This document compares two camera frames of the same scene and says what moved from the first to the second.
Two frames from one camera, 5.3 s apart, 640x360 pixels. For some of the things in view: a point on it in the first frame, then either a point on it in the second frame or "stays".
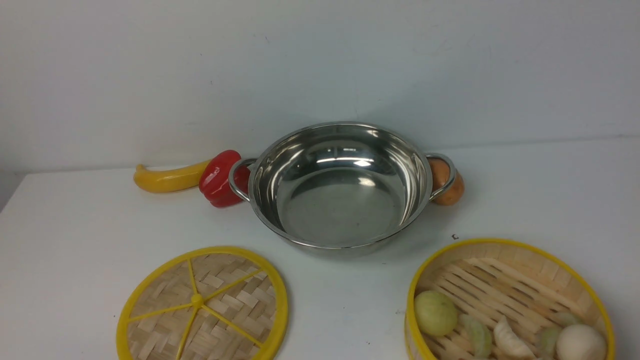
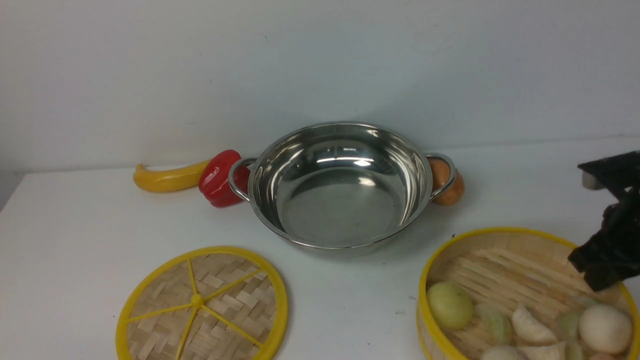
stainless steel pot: (339, 186) stays
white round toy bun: (582, 342) → (605, 329)
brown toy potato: (440, 174) stays
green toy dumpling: (478, 336) → (498, 326)
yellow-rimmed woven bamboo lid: (208, 303) stays
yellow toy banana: (183, 178) stays
